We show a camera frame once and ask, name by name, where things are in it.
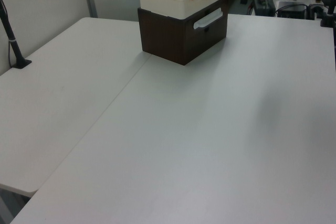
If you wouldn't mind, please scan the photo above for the dark brown drawer box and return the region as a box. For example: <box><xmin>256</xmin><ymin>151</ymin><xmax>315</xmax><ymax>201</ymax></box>
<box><xmin>137</xmin><ymin>0</ymin><xmax>228</xmax><ymax>66</ymax></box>

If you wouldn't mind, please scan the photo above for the white drawer handle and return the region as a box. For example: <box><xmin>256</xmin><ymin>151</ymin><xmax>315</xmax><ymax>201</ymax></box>
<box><xmin>193</xmin><ymin>8</ymin><xmax>224</xmax><ymax>29</ymax></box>

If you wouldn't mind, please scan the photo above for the black carrying case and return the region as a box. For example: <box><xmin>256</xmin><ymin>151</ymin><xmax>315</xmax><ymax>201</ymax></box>
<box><xmin>253</xmin><ymin>0</ymin><xmax>277</xmax><ymax>16</ymax></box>

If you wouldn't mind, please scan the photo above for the black camera stand pole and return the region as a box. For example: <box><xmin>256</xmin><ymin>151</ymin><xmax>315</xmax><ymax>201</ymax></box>
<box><xmin>0</xmin><ymin>0</ymin><xmax>33</xmax><ymax>69</ymax></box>

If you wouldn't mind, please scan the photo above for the black equipment box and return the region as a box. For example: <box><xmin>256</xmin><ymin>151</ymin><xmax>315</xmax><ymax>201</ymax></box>
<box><xmin>277</xmin><ymin>1</ymin><xmax>308</xmax><ymax>19</ymax></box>

